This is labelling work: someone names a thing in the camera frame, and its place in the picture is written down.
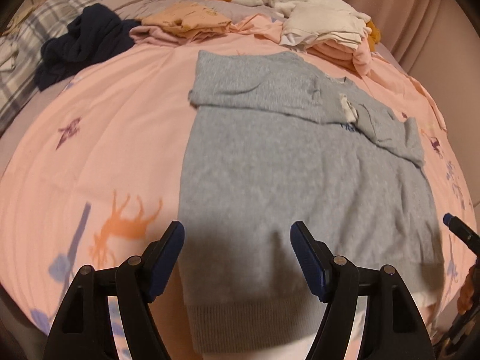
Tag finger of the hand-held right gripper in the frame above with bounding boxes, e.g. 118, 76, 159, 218
442, 213, 480, 263

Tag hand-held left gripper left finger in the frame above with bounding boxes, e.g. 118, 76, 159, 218
43, 220, 186, 360

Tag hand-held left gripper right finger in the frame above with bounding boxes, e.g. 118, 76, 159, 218
290, 220, 437, 360

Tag grey knit sweater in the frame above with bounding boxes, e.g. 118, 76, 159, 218
176, 49, 445, 355

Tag white folded clothes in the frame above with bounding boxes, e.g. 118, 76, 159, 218
280, 7, 366, 51

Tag pink deer print duvet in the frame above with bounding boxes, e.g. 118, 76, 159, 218
0, 15, 475, 360

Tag pale pink crumpled garment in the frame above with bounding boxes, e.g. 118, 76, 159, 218
129, 22, 181, 47

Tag navy crumpled garment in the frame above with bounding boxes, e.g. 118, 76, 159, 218
35, 3, 141, 91

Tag peach folded garment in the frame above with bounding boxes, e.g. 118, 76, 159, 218
142, 2, 233, 40

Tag plaid pillow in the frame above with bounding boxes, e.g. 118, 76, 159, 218
0, 0, 109, 128

